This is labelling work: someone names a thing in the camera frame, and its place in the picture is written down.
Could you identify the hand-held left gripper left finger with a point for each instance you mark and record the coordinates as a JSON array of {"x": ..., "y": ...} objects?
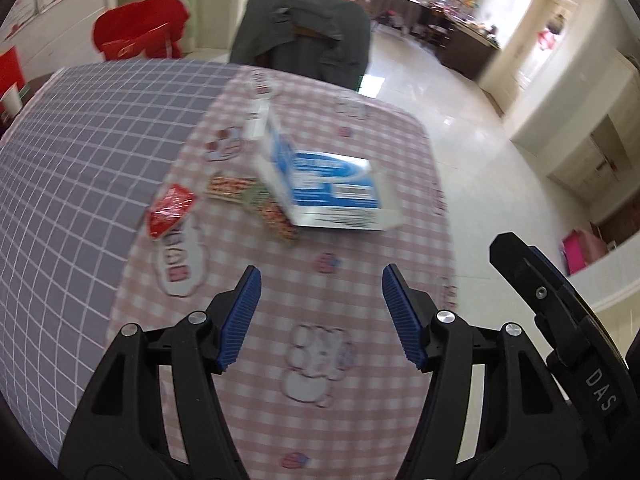
[{"x": 240, "y": 320}]

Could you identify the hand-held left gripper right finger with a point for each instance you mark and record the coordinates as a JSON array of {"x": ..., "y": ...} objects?
[{"x": 402, "y": 310}]

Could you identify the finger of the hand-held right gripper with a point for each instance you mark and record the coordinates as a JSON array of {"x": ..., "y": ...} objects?
[{"x": 530, "y": 280}]

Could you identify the blue white carton box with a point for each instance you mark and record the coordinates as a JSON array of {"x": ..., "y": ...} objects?
[{"x": 320, "y": 185}]

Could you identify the pink storage box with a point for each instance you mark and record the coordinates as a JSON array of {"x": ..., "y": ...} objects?
[{"x": 582, "y": 252}]

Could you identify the pink checked tablecloth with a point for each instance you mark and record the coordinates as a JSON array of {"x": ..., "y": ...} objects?
[{"x": 310, "y": 280}]

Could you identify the green patterned snack packet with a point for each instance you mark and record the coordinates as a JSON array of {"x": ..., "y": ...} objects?
[{"x": 275, "y": 215}]

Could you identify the red snack wrapper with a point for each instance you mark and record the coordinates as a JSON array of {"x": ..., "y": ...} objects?
[{"x": 167, "y": 210}]

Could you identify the red patterned snack packet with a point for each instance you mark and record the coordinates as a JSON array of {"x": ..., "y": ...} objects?
[{"x": 230, "y": 187}]

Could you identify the white cupboard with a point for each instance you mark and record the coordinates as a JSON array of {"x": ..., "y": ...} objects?
[{"x": 595, "y": 160}]

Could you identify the small white box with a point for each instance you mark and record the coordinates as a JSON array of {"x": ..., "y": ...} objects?
[{"x": 256, "y": 120}]

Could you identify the purple grid cloth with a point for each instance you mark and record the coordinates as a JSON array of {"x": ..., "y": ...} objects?
[{"x": 75, "y": 185}]

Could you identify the dark wooden cabinet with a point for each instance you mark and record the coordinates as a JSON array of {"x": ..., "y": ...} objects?
[{"x": 465, "y": 45}]

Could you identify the chair with grey jacket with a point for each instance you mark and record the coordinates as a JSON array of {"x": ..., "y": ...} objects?
[{"x": 300, "y": 45}]

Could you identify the red paper bag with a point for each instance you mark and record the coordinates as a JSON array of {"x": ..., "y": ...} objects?
[{"x": 140, "y": 45}]

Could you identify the table with dark cloth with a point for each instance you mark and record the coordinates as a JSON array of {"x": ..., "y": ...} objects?
[{"x": 397, "y": 7}]

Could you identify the red white paper cup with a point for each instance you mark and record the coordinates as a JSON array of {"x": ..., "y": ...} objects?
[{"x": 11, "y": 97}]

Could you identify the red bag on chair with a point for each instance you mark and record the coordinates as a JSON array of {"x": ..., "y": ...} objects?
[{"x": 135, "y": 15}]

